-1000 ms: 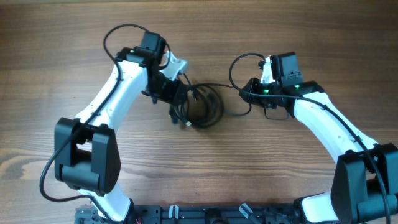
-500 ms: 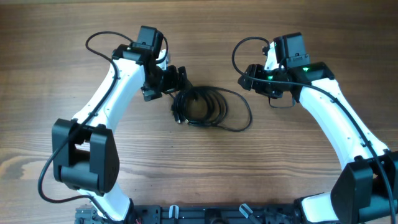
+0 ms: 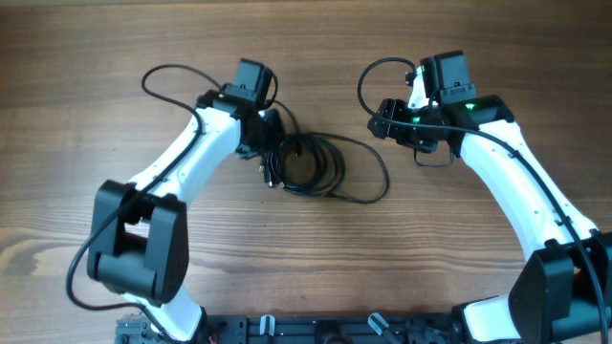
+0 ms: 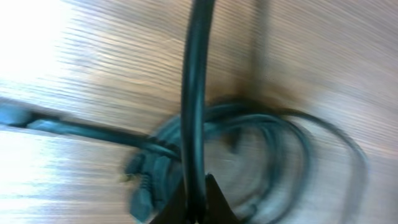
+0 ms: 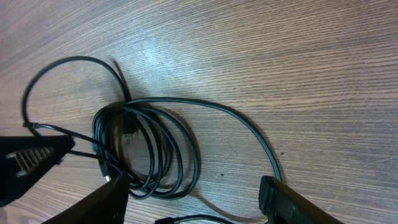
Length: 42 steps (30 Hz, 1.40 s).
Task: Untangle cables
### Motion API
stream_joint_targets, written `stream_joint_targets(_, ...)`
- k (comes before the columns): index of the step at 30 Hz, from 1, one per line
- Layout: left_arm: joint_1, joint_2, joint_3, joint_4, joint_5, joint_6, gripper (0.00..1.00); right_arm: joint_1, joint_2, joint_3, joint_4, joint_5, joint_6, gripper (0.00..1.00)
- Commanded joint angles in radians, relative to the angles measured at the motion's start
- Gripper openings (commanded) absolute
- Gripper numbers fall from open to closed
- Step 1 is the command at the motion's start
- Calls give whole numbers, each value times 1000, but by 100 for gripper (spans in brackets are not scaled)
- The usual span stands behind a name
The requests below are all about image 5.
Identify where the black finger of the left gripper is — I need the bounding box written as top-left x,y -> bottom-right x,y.
1,135 -> 75,207

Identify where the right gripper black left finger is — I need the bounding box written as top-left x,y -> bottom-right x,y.
43,172 -> 129,224

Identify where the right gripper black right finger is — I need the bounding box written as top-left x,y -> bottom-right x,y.
258,175 -> 343,224

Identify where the black thin USB cable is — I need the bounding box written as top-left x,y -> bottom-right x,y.
21,55 -> 131,175

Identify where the black USB cable long loop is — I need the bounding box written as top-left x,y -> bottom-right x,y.
126,97 -> 283,182

